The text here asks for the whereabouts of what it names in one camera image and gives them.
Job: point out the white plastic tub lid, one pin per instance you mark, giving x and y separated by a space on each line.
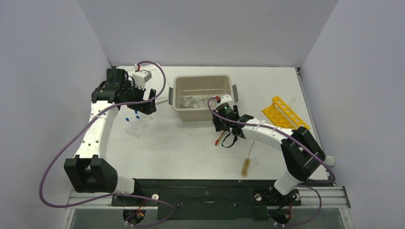
156 83

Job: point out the grey round ball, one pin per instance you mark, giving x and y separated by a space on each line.
330 161

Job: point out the clear glass funnel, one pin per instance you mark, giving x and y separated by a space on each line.
254 158

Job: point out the black base frame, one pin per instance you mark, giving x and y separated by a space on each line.
204 199

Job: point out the rainbow plastic spoon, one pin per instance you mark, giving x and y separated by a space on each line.
217 142

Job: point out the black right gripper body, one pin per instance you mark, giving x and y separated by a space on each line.
222 123

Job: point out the metal crucible tongs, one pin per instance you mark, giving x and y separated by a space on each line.
197 99

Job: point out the test tube brush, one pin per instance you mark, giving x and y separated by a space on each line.
247 161

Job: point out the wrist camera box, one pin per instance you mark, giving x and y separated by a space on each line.
140 78
224 97

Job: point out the beige plastic tub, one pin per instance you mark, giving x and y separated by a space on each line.
190 93

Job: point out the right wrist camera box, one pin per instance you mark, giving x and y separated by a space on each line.
224 97

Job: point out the yellow test tube rack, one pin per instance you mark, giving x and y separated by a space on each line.
279 114

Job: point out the large clear test tube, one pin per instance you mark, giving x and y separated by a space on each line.
292 102

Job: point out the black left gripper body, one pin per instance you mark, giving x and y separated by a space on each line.
133 94

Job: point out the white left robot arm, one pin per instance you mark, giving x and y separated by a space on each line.
88 170

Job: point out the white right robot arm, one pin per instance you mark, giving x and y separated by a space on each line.
301 152

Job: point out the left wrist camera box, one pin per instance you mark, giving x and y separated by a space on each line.
140 78

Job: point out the small clear beaker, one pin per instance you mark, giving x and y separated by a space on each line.
186 102

